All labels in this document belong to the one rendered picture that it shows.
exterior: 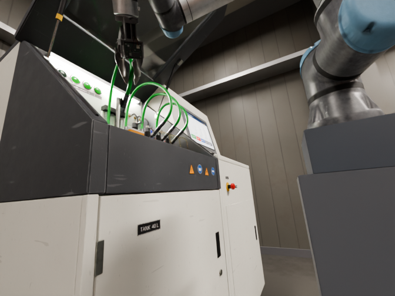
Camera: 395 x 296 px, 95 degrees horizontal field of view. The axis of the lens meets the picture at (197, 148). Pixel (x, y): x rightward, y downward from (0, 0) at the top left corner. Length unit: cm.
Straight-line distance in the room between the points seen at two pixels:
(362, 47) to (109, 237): 60
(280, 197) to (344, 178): 213
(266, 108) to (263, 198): 121
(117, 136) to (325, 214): 47
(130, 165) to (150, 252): 23
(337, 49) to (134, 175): 52
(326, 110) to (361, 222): 24
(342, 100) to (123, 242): 58
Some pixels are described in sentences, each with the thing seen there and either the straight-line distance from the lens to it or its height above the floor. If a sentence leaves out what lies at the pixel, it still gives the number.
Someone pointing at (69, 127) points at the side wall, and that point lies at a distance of 54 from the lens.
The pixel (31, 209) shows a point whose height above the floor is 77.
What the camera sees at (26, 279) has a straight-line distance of 64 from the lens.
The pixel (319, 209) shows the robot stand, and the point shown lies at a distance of 43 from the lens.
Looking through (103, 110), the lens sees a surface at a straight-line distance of 116.
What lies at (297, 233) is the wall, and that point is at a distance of 259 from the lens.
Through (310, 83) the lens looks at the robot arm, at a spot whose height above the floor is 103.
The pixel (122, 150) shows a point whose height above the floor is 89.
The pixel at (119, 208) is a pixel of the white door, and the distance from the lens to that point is 47.
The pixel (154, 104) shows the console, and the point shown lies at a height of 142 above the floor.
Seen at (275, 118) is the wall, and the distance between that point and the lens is 268.
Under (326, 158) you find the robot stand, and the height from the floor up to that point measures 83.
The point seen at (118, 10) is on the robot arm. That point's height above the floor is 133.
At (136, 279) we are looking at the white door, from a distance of 53.
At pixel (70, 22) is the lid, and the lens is 113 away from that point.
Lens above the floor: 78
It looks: 14 degrees up
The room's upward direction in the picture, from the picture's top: 4 degrees counter-clockwise
